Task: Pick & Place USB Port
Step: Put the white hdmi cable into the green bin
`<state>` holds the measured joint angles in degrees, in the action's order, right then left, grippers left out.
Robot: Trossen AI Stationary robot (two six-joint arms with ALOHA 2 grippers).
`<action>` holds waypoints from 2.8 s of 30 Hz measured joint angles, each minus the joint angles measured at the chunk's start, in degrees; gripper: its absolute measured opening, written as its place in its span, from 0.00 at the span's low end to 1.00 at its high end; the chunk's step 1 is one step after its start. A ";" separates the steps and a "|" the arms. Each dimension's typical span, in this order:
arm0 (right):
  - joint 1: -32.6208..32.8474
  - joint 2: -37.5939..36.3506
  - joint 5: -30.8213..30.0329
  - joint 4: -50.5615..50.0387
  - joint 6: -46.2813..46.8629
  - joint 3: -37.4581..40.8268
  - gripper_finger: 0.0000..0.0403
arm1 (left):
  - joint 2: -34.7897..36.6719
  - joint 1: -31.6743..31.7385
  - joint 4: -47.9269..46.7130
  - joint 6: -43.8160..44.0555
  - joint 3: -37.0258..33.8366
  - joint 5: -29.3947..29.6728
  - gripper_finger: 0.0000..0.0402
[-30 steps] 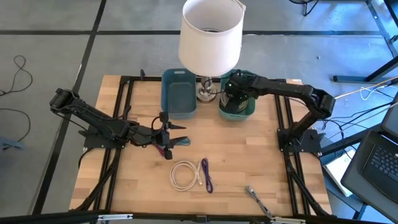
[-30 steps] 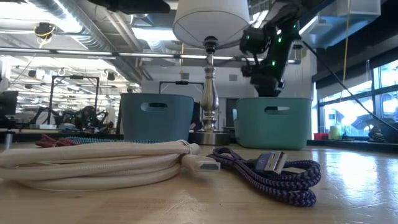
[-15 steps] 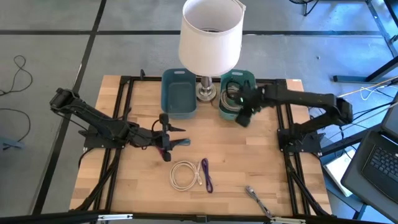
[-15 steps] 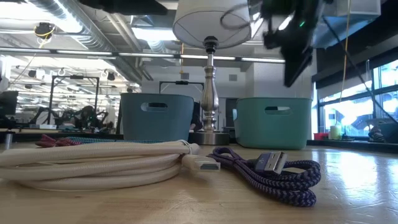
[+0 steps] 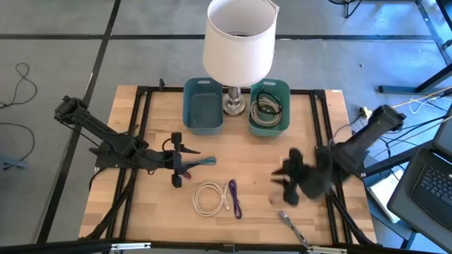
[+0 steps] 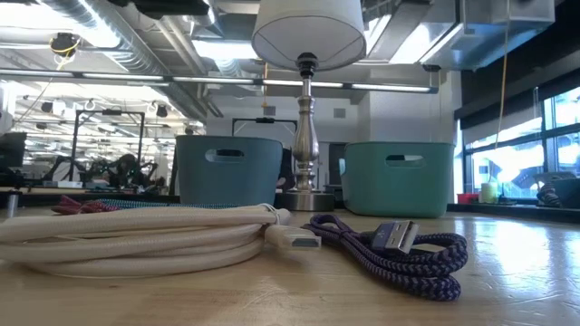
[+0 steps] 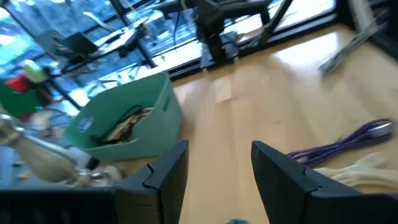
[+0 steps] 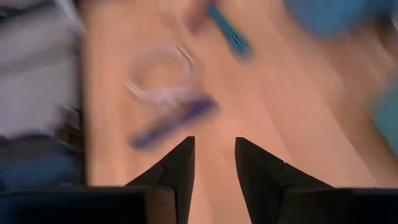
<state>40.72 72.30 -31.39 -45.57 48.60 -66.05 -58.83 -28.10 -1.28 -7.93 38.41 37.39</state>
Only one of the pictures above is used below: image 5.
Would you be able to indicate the black aluminium table frame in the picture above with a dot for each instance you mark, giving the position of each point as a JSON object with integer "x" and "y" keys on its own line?
{"x": 167, "y": 89}

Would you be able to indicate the blue plastic bin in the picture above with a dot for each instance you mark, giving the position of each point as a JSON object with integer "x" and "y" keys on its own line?
{"x": 203, "y": 113}

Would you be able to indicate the white lampshade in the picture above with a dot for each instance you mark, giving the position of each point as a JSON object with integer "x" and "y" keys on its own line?
{"x": 240, "y": 60}

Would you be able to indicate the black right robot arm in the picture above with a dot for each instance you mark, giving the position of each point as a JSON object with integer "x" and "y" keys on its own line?
{"x": 367, "y": 137}

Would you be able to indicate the white box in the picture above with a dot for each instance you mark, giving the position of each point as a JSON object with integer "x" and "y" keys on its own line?
{"x": 383, "y": 192}

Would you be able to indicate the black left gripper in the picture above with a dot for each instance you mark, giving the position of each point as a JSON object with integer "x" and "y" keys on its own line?
{"x": 176, "y": 158}

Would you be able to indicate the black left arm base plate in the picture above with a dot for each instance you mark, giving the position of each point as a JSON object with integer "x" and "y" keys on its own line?
{"x": 106, "y": 163}

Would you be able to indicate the black rig crossbar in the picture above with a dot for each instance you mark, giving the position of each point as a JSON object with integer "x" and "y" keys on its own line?
{"x": 53, "y": 247}

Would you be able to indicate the black desk leg frame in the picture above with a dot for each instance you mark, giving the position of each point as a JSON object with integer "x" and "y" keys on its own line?
{"x": 434, "y": 79}

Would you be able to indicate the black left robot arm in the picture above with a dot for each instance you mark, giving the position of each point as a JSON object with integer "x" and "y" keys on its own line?
{"x": 92, "y": 123}

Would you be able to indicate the black clamp post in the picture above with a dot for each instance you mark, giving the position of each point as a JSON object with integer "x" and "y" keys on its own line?
{"x": 162, "y": 84}

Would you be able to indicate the silver lamp base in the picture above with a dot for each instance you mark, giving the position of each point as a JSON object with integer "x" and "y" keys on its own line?
{"x": 233, "y": 106}

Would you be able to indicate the yellow power strip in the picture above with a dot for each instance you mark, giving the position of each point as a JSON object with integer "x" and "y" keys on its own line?
{"x": 366, "y": 113}

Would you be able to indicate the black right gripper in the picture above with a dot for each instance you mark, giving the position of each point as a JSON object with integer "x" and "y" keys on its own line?
{"x": 298, "y": 176}

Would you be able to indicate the black side table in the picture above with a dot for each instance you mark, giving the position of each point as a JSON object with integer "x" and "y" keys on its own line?
{"x": 402, "y": 204}

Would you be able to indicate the silver bracket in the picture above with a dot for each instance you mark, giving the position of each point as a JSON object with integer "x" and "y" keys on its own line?
{"x": 328, "y": 250}
{"x": 130, "y": 246}

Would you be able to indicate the black diagonal support bar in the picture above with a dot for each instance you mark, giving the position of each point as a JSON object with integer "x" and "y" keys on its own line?
{"x": 381, "y": 165}

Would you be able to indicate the small grey clamp block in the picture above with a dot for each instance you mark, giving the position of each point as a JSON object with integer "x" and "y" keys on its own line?
{"x": 229, "y": 248}

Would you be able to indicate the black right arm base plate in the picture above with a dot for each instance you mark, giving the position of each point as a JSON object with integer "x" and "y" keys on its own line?
{"x": 358, "y": 168}

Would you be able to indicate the green plastic bin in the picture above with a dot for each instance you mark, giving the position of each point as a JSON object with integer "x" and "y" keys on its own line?
{"x": 268, "y": 131}

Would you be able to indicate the black laptop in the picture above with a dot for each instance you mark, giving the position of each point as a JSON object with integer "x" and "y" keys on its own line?
{"x": 438, "y": 183}

